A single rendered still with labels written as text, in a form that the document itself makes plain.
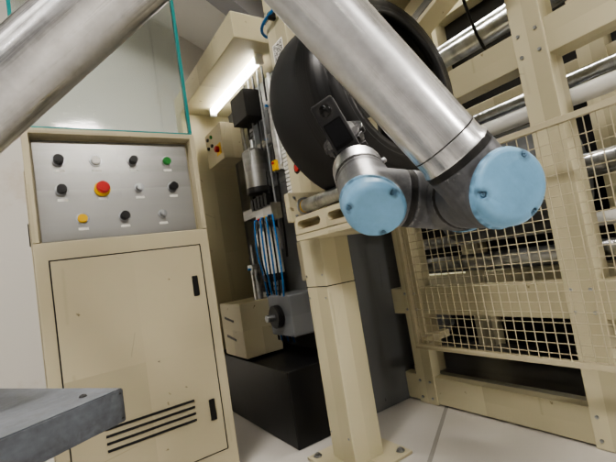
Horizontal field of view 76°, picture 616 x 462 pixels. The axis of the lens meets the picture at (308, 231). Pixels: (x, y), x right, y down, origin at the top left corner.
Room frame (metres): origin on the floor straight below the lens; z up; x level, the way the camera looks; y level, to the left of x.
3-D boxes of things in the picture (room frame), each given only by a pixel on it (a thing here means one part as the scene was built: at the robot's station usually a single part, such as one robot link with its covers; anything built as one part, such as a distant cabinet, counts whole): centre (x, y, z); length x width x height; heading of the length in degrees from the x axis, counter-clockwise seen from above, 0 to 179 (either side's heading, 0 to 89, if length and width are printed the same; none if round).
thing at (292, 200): (1.41, -0.11, 0.90); 0.40 x 0.03 x 0.10; 124
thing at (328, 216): (1.18, -0.09, 0.84); 0.36 x 0.09 x 0.06; 34
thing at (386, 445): (1.46, -0.05, 0.01); 0.27 x 0.27 x 0.02; 34
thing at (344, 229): (1.26, -0.21, 0.80); 0.37 x 0.36 x 0.02; 124
